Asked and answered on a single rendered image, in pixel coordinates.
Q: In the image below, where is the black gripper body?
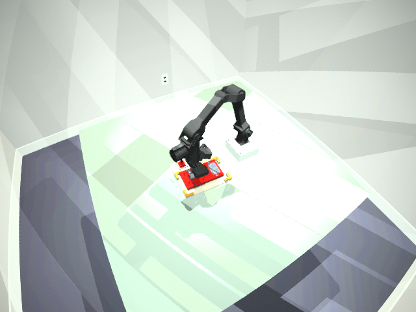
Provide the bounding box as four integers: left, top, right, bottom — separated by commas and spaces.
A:
186, 151, 209, 179

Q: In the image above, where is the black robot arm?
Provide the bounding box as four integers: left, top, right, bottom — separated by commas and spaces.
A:
169, 84, 253, 163

